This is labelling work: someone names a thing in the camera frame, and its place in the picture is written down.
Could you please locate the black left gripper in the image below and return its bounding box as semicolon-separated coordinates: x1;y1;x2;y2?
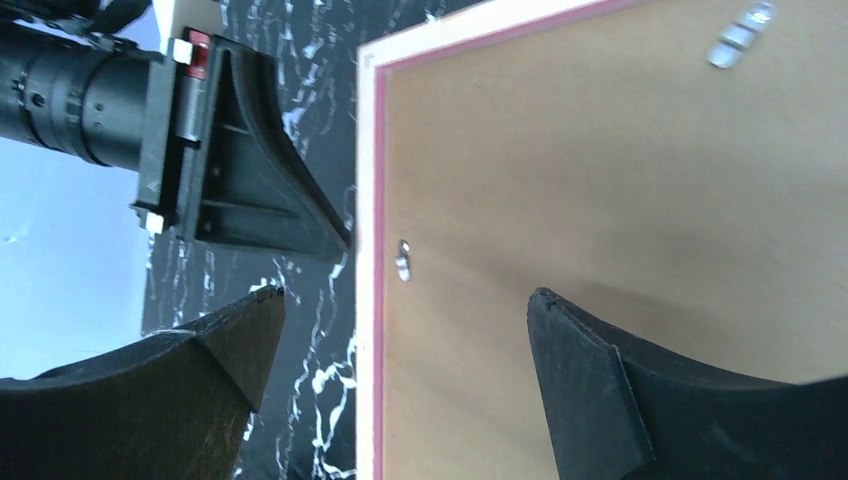
1;1;352;260

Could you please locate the pink wooden picture frame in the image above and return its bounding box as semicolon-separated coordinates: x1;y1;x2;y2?
355;0;630;479

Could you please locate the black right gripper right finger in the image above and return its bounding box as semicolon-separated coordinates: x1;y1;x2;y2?
527;288;847;479

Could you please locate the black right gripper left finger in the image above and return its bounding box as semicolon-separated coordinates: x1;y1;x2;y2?
1;286;285;479

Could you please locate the brown cardboard backing board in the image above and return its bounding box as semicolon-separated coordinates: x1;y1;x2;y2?
377;1;847;479

